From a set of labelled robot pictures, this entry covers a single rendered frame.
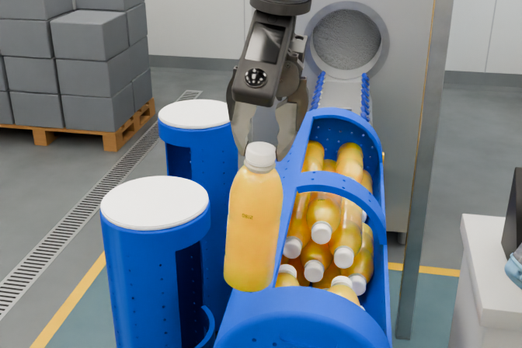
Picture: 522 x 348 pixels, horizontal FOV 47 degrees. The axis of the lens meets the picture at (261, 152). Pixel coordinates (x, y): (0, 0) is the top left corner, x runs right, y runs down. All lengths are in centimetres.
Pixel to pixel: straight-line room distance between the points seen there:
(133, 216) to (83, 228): 206
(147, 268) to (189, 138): 66
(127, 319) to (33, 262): 174
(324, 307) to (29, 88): 392
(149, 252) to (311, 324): 70
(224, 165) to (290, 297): 127
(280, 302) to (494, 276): 43
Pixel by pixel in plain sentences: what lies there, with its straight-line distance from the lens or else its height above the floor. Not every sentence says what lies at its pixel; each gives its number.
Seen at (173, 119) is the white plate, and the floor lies 104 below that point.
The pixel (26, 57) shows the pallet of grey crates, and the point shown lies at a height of 67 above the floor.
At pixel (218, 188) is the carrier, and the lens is 217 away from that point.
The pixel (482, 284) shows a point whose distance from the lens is 115.
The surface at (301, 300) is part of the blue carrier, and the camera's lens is 92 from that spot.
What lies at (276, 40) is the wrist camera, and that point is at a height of 163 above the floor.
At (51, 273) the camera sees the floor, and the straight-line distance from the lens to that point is 326.
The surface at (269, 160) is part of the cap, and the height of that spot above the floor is 147.
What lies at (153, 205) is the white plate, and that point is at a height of 104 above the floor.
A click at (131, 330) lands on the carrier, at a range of 170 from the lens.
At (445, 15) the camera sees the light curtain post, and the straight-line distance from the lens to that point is 216.
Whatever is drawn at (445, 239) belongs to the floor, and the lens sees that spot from 350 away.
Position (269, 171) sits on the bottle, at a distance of 78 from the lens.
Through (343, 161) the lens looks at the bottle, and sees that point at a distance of 156.
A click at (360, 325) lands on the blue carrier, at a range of 93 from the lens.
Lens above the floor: 180
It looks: 24 degrees down
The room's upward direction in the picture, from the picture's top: straight up
